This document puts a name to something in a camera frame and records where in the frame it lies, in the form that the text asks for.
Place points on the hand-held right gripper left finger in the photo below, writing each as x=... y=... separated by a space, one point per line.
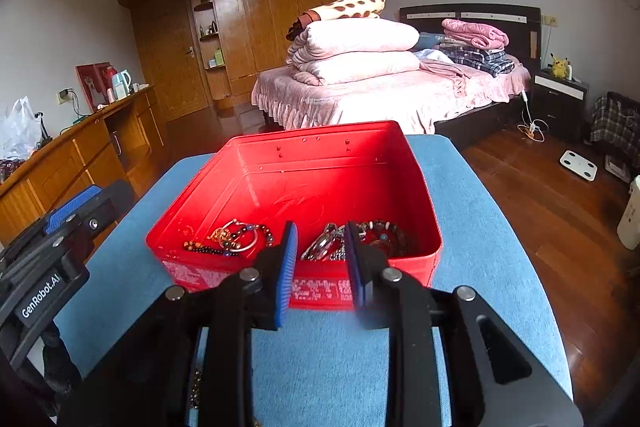
x=285 y=267

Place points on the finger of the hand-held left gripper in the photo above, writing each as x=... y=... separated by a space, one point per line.
x=120 y=202
x=72 y=209

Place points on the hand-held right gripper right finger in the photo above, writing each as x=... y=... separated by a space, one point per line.
x=355 y=267

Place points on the silver watch with red face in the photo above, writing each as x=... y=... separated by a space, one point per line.
x=320 y=244

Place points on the silver bangle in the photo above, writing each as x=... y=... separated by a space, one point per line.
x=254 y=238

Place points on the red tin box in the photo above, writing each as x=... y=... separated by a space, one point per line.
x=310 y=177

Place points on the wooden desk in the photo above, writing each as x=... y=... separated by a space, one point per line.
x=60 y=167

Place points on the white plastic bag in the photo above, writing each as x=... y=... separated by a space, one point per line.
x=20 y=129

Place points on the pale electric kettle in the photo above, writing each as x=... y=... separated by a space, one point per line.
x=121 y=84

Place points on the red gift box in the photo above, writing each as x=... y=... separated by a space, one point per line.
x=92 y=87

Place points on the wooden door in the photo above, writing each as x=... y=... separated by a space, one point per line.
x=165 y=57

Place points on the bed with dark headboard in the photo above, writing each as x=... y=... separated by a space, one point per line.
x=380 y=102

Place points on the green box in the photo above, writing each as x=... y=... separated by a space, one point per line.
x=218 y=58

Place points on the small bottles on shelf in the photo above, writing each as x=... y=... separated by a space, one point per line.
x=210 y=29

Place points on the folded pink quilt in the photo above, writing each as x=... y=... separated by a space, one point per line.
x=365 y=68
x=360 y=38

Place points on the white cloth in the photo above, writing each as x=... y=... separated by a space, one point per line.
x=432 y=55

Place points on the blue pillow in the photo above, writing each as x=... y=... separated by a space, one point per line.
x=430 y=41

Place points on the folded plaid clothes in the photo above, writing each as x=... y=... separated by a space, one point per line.
x=485 y=59

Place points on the white bathroom scale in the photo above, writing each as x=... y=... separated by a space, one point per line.
x=578 y=164

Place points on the wooden wardrobe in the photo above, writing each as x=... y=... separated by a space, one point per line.
x=285 y=7

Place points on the spotted cream blanket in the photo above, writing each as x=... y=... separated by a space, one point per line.
x=345 y=9

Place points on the dark nightstand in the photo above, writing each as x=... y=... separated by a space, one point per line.
x=557 y=107

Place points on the folded pink clothes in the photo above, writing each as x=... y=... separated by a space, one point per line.
x=475 y=33

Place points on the white bin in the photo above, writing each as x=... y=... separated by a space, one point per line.
x=630 y=217

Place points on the yellow plush toy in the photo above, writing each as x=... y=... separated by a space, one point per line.
x=559 y=66

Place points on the plaid cloth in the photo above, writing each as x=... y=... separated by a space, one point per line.
x=617 y=127

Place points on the wall socket with plug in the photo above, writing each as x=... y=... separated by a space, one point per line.
x=64 y=95

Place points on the white wall outlet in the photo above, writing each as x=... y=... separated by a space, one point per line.
x=550 y=20

